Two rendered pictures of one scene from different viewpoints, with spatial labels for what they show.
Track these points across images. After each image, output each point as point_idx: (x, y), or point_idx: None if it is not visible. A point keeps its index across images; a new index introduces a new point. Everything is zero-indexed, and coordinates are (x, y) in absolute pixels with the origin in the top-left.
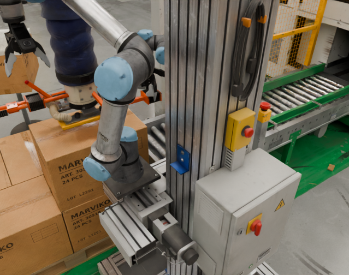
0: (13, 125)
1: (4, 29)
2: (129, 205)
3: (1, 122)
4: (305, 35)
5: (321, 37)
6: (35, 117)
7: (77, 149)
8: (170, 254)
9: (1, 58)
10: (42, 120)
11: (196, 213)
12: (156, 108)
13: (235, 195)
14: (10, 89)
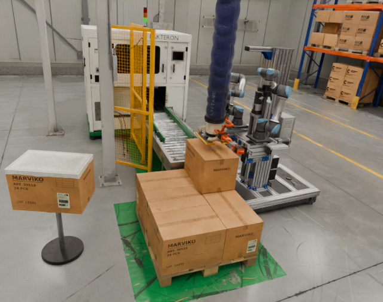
0: (36, 264)
1: (17, 160)
2: (270, 144)
3: (19, 275)
4: (114, 97)
5: (126, 95)
6: (33, 248)
7: (231, 151)
8: (287, 143)
9: (87, 168)
10: (47, 242)
11: (282, 130)
12: (107, 172)
13: (288, 115)
14: (89, 196)
